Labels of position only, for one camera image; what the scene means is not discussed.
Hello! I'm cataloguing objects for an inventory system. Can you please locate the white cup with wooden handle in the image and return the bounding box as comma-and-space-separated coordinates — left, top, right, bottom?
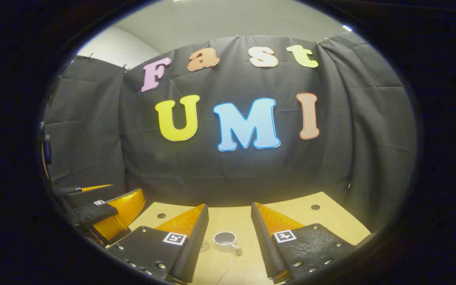
213, 231, 243, 257

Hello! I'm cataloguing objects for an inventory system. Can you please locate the black backdrop cloth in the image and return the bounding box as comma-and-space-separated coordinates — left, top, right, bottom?
43, 32, 418, 234

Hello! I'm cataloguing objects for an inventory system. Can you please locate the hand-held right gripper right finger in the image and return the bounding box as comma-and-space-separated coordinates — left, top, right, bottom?
251, 202, 356, 285

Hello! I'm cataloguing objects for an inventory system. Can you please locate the light wooden desktop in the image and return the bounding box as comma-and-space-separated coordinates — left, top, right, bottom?
105, 192, 372, 285

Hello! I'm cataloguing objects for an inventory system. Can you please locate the wooden toothbrush with white head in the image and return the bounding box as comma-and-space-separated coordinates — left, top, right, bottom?
215, 255, 235, 285

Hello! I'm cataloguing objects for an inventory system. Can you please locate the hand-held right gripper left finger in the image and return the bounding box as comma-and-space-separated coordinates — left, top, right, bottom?
106, 203, 209, 285

